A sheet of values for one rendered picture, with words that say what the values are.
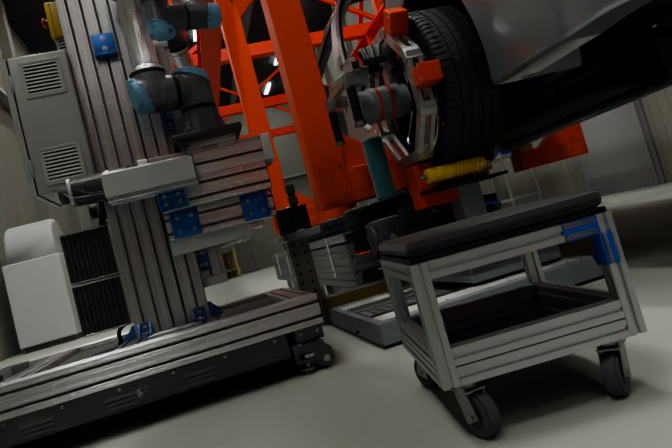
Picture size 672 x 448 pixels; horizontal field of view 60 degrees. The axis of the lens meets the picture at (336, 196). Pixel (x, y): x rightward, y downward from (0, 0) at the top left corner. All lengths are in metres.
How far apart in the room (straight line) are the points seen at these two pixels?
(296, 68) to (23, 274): 6.22
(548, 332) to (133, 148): 1.54
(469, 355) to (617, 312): 0.25
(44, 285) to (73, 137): 6.34
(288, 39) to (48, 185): 1.32
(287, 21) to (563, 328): 2.18
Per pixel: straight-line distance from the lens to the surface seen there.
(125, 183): 1.80
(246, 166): 1.92
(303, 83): 2.79
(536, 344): 1.02
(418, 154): 2.24
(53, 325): 8.38
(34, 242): 8.52
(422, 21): 2.27
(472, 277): 2.15
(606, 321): 1.06
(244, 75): 4.82
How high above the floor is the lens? 0.37
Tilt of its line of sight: 4 degrees up
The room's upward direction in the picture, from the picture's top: 15 degrees counter-clockwise
